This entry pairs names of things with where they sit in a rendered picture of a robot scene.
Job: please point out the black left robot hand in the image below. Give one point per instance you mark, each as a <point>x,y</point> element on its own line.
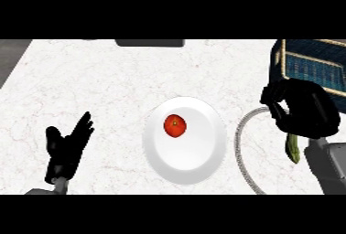
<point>67,146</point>

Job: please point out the red tomato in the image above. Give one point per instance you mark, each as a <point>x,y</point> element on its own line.
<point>175,125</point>

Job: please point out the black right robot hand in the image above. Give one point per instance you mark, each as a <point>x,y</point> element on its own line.
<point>311,106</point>

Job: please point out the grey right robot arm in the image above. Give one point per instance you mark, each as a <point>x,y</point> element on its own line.
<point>327,166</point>

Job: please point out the dark grey appliance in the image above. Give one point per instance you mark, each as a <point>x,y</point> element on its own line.
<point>151,42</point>

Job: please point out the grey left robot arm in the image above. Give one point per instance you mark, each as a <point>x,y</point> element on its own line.
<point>49,188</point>

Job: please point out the dark blue wicker basket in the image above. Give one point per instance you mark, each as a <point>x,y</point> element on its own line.
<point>315,67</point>

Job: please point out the green squash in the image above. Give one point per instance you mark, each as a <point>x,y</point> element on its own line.
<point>293,149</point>

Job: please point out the white oval plate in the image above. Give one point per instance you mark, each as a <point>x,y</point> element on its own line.
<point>184,140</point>

